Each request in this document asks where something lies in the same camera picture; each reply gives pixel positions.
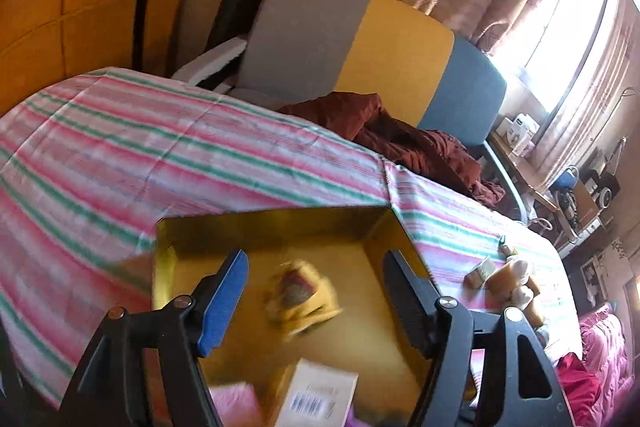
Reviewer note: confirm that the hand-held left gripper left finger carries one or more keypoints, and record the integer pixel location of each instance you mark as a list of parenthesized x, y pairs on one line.
[(225, 302)]

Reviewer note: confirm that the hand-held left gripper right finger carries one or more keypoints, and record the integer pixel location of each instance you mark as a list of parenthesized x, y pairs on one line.
[(407, 307)]

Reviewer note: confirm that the gold cardboard box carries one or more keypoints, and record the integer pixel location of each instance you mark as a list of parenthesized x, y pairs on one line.
[(350, 347)]

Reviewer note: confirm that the yellow plush toy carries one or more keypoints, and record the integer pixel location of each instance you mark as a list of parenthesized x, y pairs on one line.
[(305, 307)]

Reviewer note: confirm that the large yellow soap block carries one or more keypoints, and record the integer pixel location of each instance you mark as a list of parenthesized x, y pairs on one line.
[(500, 287)]

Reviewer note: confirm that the small yellow soap block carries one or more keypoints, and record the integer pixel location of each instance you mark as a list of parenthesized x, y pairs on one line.
[(536, 312)]

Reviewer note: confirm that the pink packet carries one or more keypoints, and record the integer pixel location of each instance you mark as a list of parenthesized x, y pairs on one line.
[(235, 402)]

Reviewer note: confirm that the white barcode box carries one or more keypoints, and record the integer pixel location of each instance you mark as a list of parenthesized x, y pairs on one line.
[(320, 387)]

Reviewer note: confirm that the striped tablecloth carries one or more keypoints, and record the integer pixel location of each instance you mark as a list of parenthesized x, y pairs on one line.
[(150, 157)]

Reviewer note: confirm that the maroon cloth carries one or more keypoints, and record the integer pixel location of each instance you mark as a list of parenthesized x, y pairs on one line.
[(400, 137)]

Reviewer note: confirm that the wooden side table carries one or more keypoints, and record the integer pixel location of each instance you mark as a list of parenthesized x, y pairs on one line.
[(520, 172)]

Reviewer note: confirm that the blue round object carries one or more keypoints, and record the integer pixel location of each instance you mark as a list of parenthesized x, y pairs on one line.
[(567, 179)]

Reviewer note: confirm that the white carton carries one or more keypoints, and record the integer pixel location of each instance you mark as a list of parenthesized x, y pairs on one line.
[(522, 137)]

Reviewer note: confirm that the black radio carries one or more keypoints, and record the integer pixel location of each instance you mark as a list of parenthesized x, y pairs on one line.
[(602, 192)]

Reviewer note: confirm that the grey yellow blue chair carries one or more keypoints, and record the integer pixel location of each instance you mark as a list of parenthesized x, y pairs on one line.
[(390, 47)]

